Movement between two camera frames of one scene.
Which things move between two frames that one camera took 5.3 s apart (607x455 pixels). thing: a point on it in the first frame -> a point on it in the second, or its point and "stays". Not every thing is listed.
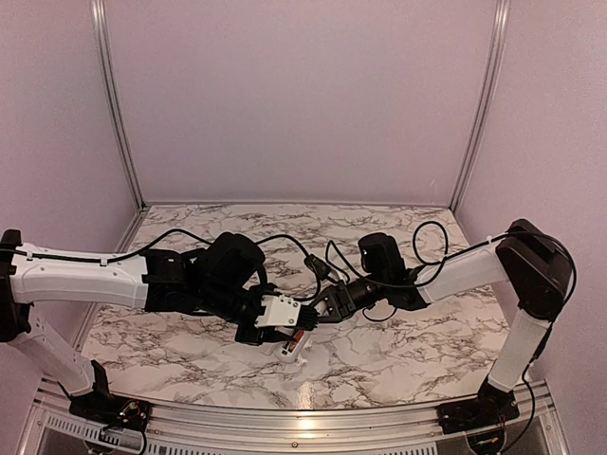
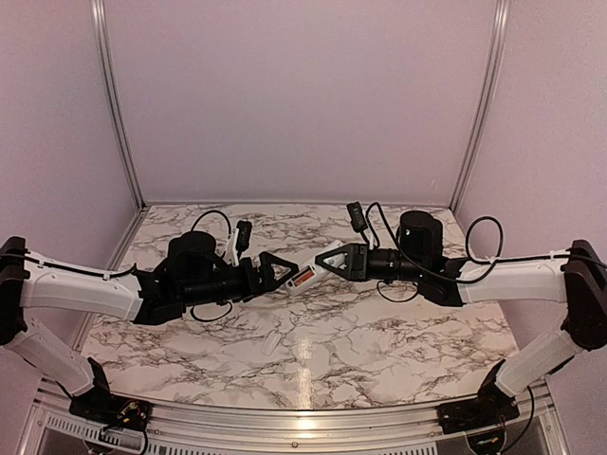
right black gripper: x=343 y=300 -> x=358 y=265
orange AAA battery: x=298 y=337 -> x=304 y=278
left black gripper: x=269 y=335 -> x=252 y=286
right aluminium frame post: x=486 y=105 stays
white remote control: x=281 y=350 -> x=308 y=275
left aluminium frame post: x=106 y=66 stays
